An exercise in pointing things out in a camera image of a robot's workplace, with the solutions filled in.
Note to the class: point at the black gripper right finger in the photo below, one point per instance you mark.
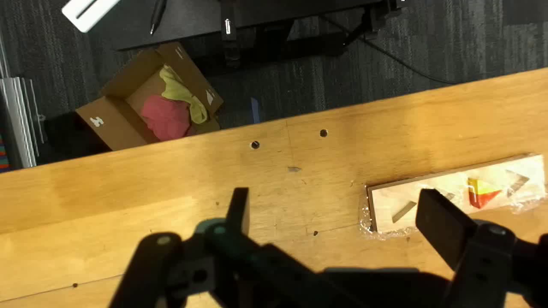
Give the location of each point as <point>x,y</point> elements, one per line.
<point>485,262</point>

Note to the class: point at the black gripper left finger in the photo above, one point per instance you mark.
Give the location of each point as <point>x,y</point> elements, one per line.
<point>189,274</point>

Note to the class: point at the wooden shape puzzle board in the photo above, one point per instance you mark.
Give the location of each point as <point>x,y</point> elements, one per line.
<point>387,199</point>

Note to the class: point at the red cloth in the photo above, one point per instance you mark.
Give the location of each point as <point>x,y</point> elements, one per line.
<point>165,117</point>

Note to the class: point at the open cardboard box with cloths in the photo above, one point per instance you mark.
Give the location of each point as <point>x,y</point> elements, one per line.
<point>108,122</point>

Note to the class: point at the yellow cloth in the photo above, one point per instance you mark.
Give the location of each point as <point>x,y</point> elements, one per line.
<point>177,87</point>

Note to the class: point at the grey metal panel stack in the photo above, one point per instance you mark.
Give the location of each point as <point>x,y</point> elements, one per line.
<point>17,120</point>

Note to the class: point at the black stand base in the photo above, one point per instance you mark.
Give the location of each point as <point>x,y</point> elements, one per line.
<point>250,22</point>

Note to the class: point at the white flat device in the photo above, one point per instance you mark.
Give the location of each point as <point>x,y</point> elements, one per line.
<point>86,10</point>

